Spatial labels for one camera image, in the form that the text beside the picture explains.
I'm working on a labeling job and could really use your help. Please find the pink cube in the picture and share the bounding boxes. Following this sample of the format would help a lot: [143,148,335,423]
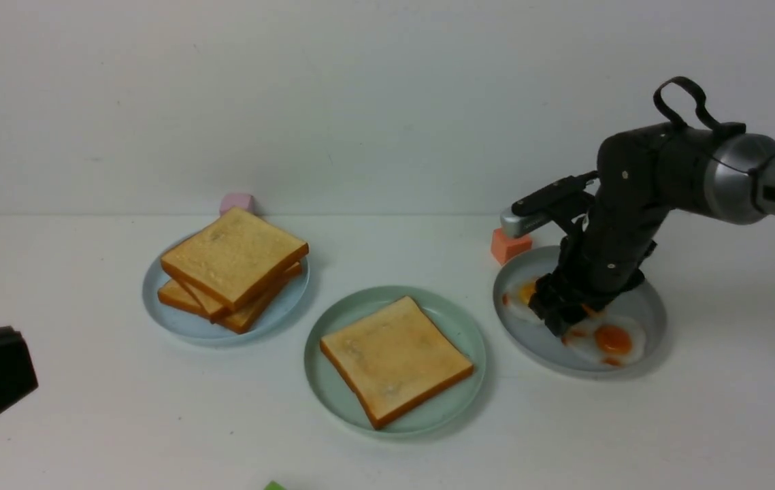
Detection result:
[219,193,257,215]

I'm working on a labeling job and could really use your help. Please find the light blue bread plate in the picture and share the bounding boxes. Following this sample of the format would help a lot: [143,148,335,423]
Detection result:
[141,252,312,348]

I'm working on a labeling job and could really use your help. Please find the green cube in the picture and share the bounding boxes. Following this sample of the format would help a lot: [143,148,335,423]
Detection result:
[263,480,286,490]

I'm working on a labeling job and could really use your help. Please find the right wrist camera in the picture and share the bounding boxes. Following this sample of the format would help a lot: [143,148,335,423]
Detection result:
[500,171,598,238]

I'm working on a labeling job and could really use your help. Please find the mint green centre plate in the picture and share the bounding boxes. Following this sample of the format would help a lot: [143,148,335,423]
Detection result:
[303,285,488,438]

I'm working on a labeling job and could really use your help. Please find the grey egg plate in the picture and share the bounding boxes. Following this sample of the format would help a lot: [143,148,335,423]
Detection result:
[493,246,668,379]

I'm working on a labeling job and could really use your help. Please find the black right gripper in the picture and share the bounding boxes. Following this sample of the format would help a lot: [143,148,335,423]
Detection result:
[528,197,670,338]

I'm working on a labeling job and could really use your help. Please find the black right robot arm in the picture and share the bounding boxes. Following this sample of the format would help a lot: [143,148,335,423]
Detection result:
[503,76,775,337]

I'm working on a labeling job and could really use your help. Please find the fried egg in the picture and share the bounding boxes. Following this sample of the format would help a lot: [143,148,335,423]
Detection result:
[561,314,646,368]
[502,276,543,325]
[581,304,607,320]

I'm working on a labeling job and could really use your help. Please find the orange cube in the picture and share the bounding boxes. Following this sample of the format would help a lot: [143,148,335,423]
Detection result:
[490,227,533,265]

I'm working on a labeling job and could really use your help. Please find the toast slice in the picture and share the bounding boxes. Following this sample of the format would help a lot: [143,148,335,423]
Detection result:
[176,263,303,331]
[160,208,310,311]
[321,297,472,428]
[157,280,286,334]

